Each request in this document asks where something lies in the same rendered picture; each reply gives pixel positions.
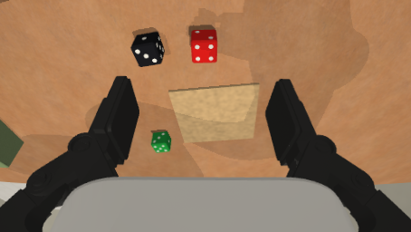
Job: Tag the green die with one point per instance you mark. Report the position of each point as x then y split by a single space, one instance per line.
161 141

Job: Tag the black die with white pips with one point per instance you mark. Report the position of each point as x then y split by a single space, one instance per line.
148 49

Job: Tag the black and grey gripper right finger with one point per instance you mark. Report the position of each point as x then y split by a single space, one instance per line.
314 157

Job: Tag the red die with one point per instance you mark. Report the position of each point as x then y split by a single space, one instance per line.
204 46

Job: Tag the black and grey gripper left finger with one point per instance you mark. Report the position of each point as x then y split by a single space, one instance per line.
89 154

